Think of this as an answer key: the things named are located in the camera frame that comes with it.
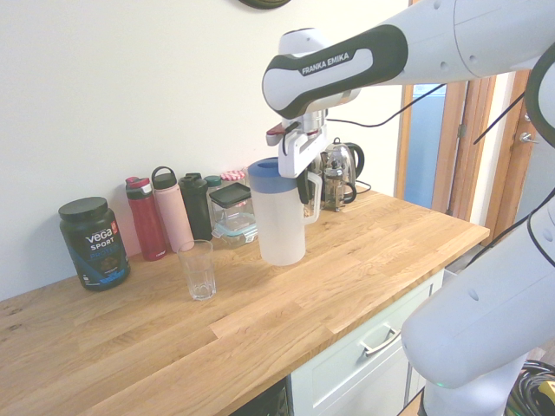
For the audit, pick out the jar with red checkered lid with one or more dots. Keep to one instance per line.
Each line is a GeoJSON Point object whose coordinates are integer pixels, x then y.
{"type": "Point", "coordinates": [233, 176]}

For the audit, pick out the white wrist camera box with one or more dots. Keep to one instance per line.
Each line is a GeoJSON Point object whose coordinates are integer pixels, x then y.
{"type": "Point", "coordinates": [275, 133]}

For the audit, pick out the glass french press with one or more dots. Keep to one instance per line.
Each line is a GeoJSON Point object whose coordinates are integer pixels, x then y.
{"type": "Point", "coordinates": [336, 186]}

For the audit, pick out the white cabinet drawer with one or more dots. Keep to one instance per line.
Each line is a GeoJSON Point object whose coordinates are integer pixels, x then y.
{"type": "Point", "coordinates": [368, 372]}

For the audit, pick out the dark dishwasher front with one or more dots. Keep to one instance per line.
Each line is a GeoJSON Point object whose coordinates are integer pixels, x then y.
{"type": "Point", "coordinates": [264, 401]}

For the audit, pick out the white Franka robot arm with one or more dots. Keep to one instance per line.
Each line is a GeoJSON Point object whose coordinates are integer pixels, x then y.
{"type": "Point", "coordinates": [455, 47]}

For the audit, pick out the glass container with blue clips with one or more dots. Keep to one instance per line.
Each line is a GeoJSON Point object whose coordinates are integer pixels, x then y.
{"type": "Point", "coordinates": [234, 234]}

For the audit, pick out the jar with green lid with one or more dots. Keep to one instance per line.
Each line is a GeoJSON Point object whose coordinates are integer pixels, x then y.
{"type": "Point", "coordinates": [212, 181]}

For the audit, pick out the clear drinking glass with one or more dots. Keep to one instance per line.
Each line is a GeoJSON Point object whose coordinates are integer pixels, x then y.
{"type": "Point", "coordinates": [197, 273]}

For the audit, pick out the pink water bottle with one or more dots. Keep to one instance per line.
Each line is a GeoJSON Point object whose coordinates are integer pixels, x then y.
{"type": "Point", "coordinates": [173, 216]}

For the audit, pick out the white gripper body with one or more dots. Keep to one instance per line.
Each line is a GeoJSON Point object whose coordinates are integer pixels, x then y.
{"type": "Point", "coordinates": [299, 151]}

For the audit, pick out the steel electric kettle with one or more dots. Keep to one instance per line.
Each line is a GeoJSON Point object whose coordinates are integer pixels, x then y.
{"type": "Point", "coordinates": [350, 160]}

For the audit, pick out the black round wall clock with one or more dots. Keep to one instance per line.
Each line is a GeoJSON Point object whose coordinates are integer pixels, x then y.
{"type": "Point", "coordinates": [263, 3]}

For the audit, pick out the red water bottle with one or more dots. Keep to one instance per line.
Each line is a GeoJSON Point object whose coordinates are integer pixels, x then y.
{"type": "Point", "coordinates": [147, 225]}

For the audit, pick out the clear container with black lid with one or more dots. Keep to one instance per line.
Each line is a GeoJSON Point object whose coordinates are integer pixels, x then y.
{"type": "Point", "coordinates": [230, 195]}

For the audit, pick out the black shaker bottle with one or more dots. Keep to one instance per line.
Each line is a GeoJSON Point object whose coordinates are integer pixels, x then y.
{"type": "Point", "coordinates": [196, 208]}

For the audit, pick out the black Vega protein tub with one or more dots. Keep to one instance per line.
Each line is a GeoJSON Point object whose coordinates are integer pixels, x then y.
{"type": "Point", "coordinates": [94, 247]}

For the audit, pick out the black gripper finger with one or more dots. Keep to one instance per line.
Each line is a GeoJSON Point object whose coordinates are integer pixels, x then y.
{"type": "Point", "coordinates": [312, 180]}
{"type": "Point", "coordinates": [303, 190]}

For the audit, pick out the translucent pitcher with blue lid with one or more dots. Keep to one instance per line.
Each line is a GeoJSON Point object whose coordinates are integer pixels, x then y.
{"type": "Point", "coordinates": [279, 225]}

